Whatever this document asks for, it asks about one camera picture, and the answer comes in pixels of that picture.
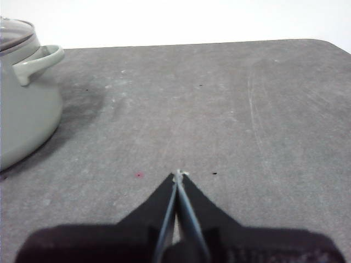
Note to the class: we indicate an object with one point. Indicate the sage green electric pot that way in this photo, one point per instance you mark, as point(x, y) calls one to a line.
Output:
point(27, 115)

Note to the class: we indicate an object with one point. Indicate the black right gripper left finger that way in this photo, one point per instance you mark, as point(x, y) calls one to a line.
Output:
point(109, 241)

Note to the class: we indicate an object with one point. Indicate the glass lid with green knob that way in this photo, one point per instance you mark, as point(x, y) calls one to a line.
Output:
point(13, 34)

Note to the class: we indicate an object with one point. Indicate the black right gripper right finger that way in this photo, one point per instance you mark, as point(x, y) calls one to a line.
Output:
point(246, 243)

